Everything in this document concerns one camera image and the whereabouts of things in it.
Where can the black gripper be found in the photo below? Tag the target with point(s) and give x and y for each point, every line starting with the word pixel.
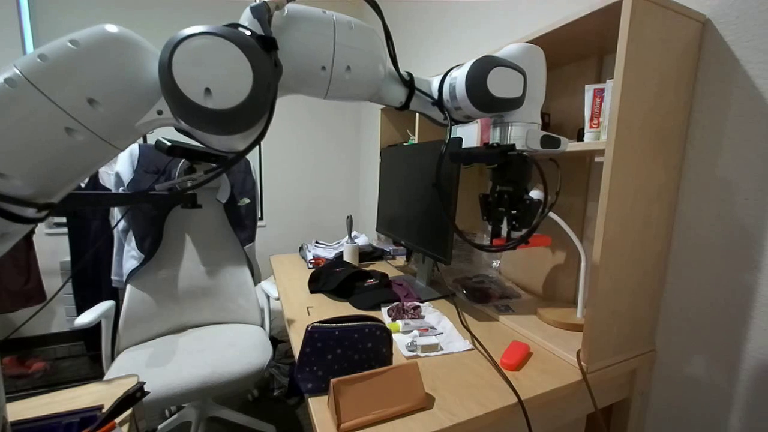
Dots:
pixel 508 205

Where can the orange block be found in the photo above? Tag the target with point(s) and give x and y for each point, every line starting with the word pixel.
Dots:
pixel 515 356
pixel 530 241

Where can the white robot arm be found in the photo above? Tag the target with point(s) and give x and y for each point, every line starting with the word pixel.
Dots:
pixel 79 99

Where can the white desk lamp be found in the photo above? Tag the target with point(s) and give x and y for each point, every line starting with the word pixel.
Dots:
pixel 566 309

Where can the wooden desk hutch shelf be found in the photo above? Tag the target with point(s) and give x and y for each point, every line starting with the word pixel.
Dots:
pixel 622 190

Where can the black computer monitor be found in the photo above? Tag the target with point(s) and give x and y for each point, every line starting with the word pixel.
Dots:
pixel 418 187

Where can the black cap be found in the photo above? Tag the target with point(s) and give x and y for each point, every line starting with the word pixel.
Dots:
pixel 350 283

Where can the navy star-pattern pouch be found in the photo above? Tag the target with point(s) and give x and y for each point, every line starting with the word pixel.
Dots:
pixel 341 345

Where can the wooden phone stand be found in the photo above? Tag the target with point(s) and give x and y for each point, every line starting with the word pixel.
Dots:
pixel 377 393

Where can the white office chair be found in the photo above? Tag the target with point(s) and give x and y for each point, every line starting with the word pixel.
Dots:
pixel 191 325

